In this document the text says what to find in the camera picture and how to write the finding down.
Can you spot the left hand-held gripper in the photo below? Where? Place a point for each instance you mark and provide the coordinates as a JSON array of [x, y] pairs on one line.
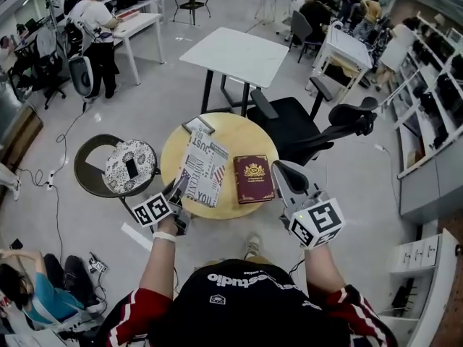
[[152, 210]]

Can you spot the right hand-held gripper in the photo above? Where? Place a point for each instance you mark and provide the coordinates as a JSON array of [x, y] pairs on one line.
[[318, 222]]

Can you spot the dark red book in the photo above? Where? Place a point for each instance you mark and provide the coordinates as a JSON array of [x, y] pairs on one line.
[[254, 179]]

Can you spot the white printed book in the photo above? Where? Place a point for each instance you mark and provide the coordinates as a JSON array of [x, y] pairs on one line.
[[204, 168]]

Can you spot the person's left forearm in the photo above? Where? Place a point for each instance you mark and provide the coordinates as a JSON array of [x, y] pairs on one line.
[[159, 262]]

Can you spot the person's right forearm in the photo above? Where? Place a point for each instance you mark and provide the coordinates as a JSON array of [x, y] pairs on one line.
[[322, 269]]

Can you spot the black smartphone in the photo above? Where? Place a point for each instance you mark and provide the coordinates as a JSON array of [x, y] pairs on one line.
[[132, 168]]

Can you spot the white wristband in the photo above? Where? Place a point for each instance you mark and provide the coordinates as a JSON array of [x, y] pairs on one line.
[[164, 237]]

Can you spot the black office chair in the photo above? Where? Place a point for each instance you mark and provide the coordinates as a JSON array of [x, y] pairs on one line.
[[293, 121]]

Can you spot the white flat strip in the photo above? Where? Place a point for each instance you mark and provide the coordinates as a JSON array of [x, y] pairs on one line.
[[137, 237]]

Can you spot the round wooden table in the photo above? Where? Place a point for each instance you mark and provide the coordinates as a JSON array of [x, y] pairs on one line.
[[238, 136]]

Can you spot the person's beige shoe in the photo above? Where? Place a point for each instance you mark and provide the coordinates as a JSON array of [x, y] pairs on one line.
[[252, 244]]

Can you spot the chair with patterned cushion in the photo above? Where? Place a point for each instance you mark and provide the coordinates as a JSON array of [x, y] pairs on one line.
[[97, 165]]

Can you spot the white power strip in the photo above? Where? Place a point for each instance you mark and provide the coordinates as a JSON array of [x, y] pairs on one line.
[[51, 179]]

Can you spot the person's black red shirt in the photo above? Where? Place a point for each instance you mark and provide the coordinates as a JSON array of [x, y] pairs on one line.
[[246, 302]]

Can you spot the white square table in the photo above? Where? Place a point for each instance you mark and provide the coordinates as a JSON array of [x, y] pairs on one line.
[[238, 52]]

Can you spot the grey cabinet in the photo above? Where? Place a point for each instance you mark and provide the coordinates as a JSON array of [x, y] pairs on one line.
[[434, 186]]

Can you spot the white framed desk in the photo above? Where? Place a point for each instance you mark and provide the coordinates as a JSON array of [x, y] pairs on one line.
[[347, 47]]

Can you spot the white mesh office chair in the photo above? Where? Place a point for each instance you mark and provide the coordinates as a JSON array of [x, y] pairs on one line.
[[81, 72]]

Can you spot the grey chair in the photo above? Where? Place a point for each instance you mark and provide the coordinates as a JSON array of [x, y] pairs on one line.
[[300, 25]]

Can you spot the wooden cabinet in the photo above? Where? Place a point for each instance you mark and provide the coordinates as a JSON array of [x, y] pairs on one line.
[[20, 136]]

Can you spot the white shelf unit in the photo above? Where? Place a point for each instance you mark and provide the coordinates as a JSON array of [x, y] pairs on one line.
[[427, 85]]

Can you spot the white long desk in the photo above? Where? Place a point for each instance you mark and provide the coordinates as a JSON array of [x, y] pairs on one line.
[[139, 25]]

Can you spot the white drawer unit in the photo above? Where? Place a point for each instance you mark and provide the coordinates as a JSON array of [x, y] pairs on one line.
[[427, 287]]

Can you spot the black swivel chair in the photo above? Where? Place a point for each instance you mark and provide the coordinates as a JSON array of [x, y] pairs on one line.
[[48, 63]]

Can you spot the red flat box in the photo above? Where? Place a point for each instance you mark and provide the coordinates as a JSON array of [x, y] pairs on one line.
[[127, 14]]

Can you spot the black picture frame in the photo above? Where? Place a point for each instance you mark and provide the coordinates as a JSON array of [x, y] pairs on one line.
[[198, 124]]

